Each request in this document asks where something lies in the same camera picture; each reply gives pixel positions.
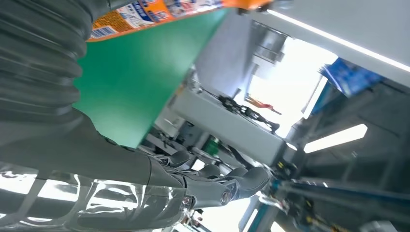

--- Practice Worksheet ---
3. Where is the white wall light strip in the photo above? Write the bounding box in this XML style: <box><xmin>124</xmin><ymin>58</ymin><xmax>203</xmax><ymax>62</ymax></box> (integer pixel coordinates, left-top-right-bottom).
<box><xmin>265</xmin><ymin>9</ymin><xmax>410</xmax><ymax>73</ymax></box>

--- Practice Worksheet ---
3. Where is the ceiling light panel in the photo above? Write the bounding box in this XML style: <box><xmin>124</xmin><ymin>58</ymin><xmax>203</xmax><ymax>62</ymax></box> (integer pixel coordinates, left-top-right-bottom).
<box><xmin>303</xmin><ymin>124</ymin><xmax>368</xmax><ymax>154</ymax></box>

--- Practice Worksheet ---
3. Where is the blue hanging sign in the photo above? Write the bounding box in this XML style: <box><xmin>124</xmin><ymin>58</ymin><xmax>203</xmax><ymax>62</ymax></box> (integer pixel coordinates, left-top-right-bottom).
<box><xmin>320</xmin><ymin>58</ymin><xmax>384</xmax><ymax>97</ymax></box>

